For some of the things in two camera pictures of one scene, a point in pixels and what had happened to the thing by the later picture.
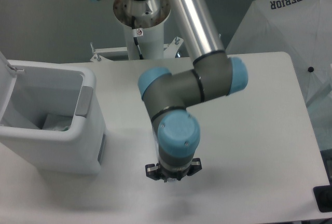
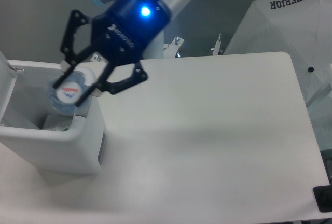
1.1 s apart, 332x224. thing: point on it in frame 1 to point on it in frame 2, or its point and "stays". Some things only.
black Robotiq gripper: (155, 172) to (137, 15)
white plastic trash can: (51, 117) stays
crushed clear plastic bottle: (171, 180) to (70, 93)
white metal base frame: (170, 51) stays
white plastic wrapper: (53, 122) stays
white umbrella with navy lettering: (296, 20) stays
